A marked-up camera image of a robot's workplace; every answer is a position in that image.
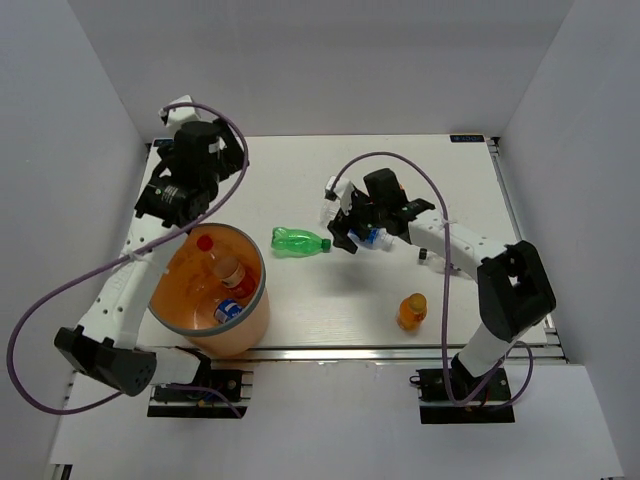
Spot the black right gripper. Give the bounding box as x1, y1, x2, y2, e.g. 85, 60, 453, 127
328, 187, 386, 254

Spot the clear bottle blue label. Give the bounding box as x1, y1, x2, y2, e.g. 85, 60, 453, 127
319, 200, 394, 251

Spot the green plastic bottle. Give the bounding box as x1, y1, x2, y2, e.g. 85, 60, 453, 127
271, 227, 332, 258

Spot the clear bottle red cap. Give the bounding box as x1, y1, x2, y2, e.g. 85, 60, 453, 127
196, 235, 256, 299

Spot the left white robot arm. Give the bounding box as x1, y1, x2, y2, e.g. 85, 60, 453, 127
54, 119, 244, 399

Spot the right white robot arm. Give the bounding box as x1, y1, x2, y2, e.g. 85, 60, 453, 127
325, 168, 556, 399

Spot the orange bin with grey rim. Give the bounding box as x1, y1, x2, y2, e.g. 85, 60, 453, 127
149, 223, 270, 357

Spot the blue label bottle in bin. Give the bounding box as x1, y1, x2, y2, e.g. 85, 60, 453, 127
213, 298, 243, 324

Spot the clear bottle black cap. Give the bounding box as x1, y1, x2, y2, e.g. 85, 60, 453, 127
418, 248, 450, 274

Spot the orange juice bottle upright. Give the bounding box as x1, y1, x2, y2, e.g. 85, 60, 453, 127
396, 293, 428, 331

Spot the black table label right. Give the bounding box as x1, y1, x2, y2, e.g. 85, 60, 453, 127
449, 134, 485, 143

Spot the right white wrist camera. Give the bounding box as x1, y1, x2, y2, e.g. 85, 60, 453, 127
325, 176, 354, 214

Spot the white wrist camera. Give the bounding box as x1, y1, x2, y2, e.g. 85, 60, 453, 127
158, 105, 201, 137
325, 176, 354, 214

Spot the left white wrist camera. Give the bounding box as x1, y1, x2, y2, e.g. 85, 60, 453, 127
158, 105, 201, 137

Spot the aluminium table edge rail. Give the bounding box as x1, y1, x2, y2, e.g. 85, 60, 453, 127
210, 347, 442, 363

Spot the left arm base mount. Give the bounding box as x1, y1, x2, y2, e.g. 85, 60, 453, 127
147, 369, 253, 420

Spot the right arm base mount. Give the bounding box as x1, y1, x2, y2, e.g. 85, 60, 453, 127
410, 367, 516, 426

